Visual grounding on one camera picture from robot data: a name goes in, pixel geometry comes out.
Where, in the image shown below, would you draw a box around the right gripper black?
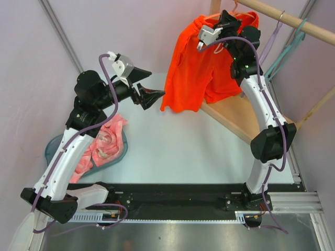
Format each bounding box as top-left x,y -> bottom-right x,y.
214,10 -> 243,61

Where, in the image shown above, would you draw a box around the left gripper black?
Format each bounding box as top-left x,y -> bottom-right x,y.
95,67 -> 164,110

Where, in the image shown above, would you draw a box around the orange plastic hanger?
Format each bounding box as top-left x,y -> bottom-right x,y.
204,0 -> 253,20

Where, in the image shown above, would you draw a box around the orange shorts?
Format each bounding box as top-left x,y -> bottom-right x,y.
160,10 -> 260,113

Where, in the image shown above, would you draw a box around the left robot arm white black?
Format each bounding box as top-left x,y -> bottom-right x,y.
20,67 -> 165,224

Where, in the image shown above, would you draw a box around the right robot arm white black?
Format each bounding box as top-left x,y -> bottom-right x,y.
214,10 -> 297,210

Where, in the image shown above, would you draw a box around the purple plastic hanger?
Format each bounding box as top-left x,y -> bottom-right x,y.
259,21 -> 283,65

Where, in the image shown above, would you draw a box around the teal plastic hanger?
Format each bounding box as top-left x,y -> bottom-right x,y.
264,18 -> 308,83

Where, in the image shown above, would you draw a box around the pink garment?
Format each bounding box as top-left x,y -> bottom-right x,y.
70,113 -> 128,181

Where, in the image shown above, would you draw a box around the wooden clothes rack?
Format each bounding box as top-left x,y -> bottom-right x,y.
201,1 -> 334,143

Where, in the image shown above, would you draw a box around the teal plastic basket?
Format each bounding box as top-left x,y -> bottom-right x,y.
44,130 -> 128,183

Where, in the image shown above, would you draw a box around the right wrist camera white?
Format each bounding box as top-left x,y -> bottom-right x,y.
197,25 -> 222,51

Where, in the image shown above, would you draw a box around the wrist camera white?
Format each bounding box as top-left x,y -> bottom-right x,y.
107,51 -> 135,87
197,25 -> 222,51

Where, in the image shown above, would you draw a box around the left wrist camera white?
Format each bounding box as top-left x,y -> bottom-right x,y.
107,51 -> 135,87

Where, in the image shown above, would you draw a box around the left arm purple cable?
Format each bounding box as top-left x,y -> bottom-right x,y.
31,53 -> 129,237

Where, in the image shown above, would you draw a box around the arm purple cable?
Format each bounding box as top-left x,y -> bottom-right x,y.
31,53 -> 129,237
198,36 -> 288,235

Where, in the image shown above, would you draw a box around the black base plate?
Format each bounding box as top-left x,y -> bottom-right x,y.
75,182 -> 273,221

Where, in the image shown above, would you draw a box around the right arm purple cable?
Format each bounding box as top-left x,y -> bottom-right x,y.
198,36 -> 288,235

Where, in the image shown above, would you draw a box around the white slotted cable duct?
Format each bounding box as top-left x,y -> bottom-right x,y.
72,213 -> 248,224

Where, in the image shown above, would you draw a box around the aluminium frame rail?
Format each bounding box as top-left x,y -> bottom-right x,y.
269,192 -> 323,213

